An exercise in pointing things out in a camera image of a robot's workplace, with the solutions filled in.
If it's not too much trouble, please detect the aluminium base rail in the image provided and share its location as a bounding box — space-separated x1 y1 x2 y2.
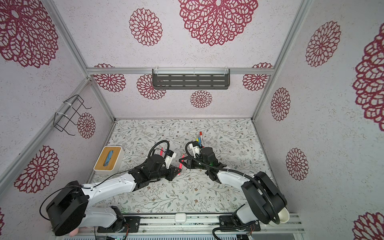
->
73 214 308 240

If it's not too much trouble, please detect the small white box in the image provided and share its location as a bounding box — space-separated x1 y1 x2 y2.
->
174 213 187 224

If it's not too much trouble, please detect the black corrugated cable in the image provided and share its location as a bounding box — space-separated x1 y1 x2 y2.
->
184 140 281 240
147 139 171 158

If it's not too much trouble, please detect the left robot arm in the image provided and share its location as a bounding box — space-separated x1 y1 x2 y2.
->
46 155 182 236

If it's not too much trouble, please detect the dark metal wall shelf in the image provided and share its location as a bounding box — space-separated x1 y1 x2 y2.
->
152 69 231 90

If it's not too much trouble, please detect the black corrugated left cable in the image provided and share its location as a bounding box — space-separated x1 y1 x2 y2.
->
147 139 171 158

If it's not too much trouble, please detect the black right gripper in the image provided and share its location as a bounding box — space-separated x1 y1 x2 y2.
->
179 155 211 173

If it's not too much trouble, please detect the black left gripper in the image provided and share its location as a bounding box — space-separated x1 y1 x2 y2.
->
151 164 182 181

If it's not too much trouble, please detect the black corrugated right cable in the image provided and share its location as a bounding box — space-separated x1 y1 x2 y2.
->
184 140 281 240

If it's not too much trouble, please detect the white wooden-top tissue box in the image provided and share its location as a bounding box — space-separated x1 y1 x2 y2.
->
94 146 125 176

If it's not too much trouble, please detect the black wire wall rack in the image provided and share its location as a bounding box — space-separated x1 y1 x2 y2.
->
53 94 92 137

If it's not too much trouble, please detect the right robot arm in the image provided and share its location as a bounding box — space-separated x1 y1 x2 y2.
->
179 143 290 225

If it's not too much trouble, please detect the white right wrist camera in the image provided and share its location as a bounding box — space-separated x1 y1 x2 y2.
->
188 141 202 159

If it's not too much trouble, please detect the white mug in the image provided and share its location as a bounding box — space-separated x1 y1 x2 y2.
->
269 208 290 227

